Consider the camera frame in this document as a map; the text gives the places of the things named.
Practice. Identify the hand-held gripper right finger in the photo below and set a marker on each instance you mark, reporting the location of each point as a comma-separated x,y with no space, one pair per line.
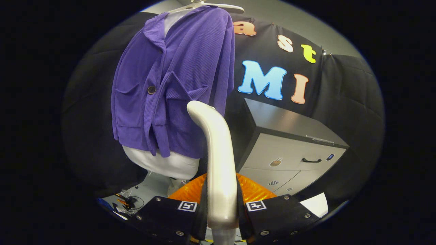
279,214

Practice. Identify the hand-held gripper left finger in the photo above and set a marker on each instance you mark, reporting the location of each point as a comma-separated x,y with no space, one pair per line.
163,217

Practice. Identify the white garment steamer head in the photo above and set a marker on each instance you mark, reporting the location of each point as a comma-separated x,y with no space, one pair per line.
219,153

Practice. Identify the purple jacket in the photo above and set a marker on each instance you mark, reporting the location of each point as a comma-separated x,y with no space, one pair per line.
190,85

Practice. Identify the white clothes hanger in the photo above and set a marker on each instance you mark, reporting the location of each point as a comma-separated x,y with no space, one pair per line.
221,6

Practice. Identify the orange hand tool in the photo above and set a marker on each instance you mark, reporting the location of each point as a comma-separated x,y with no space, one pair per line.
122,201

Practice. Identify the white mannequin torso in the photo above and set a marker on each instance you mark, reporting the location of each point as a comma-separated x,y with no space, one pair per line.
163,163

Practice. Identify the blue cloth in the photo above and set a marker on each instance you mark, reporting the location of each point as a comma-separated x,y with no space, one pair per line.
104,204

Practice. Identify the grey cabinet with black top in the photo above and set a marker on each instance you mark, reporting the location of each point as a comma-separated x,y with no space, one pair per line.
279,153

